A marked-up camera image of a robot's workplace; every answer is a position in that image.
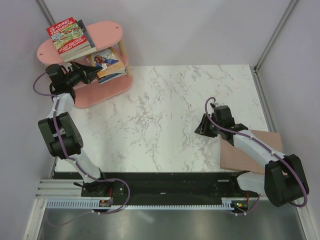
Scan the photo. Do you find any purple dog book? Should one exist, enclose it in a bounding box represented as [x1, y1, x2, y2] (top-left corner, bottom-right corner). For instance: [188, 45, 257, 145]
[97, 71, 127, 84]

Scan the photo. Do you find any pink three-tier shelf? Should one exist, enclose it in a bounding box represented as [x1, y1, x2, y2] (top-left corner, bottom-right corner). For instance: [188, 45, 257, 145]
[36, 20, 134, 109]

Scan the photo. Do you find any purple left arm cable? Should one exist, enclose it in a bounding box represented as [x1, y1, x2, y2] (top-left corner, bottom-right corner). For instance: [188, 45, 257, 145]
[33, 71, 131, 227]

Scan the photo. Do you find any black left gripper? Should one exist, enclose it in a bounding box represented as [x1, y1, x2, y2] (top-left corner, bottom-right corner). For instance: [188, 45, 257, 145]
[64, 62, 103, 88]

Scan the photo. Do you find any Nineteen Eighty-Four blue book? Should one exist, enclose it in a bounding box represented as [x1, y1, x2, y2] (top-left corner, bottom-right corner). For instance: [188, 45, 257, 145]
[62, 47, 97, 62]

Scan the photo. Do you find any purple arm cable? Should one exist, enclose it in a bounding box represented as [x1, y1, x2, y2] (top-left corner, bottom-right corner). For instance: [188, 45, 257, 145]
[204, 96, 310, 216]
[33, 71, 131, 227]

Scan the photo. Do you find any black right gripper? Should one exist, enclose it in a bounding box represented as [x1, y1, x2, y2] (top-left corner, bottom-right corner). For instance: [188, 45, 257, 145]
[194, 113, 223, 138]

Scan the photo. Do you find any red Treehouse book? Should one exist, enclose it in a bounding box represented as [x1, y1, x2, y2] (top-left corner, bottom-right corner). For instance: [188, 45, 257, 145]
[46, 17, 91, 58]

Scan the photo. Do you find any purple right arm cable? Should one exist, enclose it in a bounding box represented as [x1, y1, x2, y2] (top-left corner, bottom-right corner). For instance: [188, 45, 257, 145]
[204, 96, 310, 216]

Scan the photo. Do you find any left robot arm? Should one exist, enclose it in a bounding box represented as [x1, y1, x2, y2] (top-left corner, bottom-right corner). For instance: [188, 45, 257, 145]
[38, 61, 111, 197]

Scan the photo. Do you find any Othello orange book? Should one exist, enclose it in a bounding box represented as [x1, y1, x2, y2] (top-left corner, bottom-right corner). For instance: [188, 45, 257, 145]
[86, 47, 126, 78]

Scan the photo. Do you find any white cable duct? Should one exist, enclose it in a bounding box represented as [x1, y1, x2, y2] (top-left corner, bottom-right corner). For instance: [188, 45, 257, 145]
[46, 198, 247, 211]

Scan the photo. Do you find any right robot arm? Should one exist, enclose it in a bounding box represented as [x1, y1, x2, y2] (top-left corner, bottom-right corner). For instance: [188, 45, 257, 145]
[194, 105, 310, 208]

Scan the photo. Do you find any brown file folder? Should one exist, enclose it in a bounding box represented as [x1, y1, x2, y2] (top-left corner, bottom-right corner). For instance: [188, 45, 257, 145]
[220, 129, 283, 175]

